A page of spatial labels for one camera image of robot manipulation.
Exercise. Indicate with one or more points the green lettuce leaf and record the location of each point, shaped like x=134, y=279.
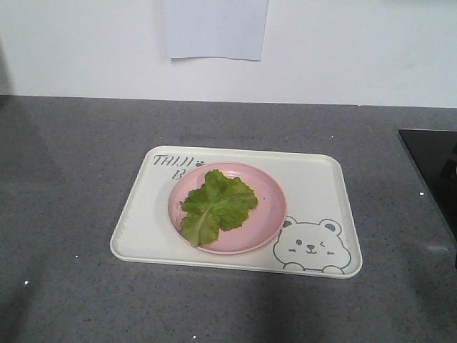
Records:
x=219, y=204

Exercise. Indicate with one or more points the pink round plate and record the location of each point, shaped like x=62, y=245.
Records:
x=264, y=222

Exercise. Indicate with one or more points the cream bear serving tray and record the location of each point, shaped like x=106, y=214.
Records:
x=318, y=236

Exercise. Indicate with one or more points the black gas stove cooktop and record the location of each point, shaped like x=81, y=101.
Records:
x=433, y=153

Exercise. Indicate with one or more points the white paper sheet on wall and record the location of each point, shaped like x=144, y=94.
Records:
x=215, y=29

